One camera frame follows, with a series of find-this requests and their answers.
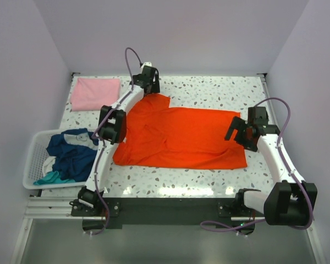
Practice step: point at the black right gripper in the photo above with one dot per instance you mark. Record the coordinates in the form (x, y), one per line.
(238, 124)

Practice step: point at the teal t shirt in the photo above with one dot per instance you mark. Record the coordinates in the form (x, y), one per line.
(52, 177)

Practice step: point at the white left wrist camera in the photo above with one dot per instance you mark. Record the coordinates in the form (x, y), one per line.
(149, 64)

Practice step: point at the orange t shirt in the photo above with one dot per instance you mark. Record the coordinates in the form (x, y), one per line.
(158, 135)

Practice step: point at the navy blue t shirt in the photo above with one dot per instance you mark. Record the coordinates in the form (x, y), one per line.
(74, 151)

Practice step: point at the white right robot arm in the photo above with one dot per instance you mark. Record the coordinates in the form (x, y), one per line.
(291, 201)

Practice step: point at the white plastic laundry basket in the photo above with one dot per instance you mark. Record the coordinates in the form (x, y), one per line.
(35, 159)

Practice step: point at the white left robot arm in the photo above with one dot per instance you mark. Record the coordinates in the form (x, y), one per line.
(112, 129)

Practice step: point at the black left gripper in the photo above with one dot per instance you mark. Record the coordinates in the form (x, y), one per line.
(155, 86)

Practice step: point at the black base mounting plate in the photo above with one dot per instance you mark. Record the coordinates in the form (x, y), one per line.
(161, 212)

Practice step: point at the white garment in basket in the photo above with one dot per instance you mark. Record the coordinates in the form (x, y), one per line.
(48, 165)

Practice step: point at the folded pink t shirt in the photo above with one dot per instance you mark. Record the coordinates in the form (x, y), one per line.
(92, 94)

